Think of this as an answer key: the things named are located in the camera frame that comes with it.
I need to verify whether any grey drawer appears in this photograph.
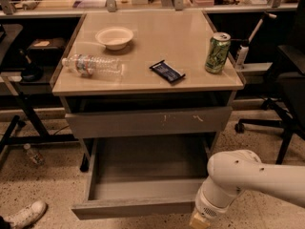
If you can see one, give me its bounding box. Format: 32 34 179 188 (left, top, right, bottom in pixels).
66 107 232 138
72 135 210 219

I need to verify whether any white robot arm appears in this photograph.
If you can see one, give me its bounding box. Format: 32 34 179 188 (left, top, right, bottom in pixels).
190 150 305 229

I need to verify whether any grey top drawer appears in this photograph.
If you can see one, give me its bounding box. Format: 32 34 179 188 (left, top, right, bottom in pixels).
66 107 232 138

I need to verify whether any grey drawer cabinet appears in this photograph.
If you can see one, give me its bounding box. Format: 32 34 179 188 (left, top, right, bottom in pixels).
50 10 247 174

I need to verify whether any dark blue snack bar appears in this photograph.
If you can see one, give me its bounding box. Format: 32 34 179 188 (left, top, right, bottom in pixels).
150 60 185 84

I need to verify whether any black office chair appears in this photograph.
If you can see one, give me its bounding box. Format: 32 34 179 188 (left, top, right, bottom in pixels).
234 0 305 164

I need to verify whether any small bottle on floor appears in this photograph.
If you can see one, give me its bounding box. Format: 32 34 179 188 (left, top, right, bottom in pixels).
23 143 45 165

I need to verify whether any white sneaker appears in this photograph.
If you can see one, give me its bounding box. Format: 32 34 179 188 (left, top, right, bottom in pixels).
0 200 47 229

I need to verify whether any white handheld tool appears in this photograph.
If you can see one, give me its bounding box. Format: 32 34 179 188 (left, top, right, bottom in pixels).
234 11 276 70

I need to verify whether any green soda can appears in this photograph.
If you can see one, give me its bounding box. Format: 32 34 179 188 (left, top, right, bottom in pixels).
205 32 231 73

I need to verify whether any clear plastic water bottle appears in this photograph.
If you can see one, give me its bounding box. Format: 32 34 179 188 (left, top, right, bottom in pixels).
62 53 122 77

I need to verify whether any white paper bowl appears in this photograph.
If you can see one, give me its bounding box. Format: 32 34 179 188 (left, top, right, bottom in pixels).
95 27 133 51

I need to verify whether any black round object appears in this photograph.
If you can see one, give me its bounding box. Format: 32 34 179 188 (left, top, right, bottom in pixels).
19 49 44 82

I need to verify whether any black box under desk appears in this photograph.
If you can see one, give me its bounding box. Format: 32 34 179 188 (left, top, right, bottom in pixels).
27 37 67 66

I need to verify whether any black desk frame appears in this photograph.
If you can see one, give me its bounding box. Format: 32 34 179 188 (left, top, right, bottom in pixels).
0 23 79 170

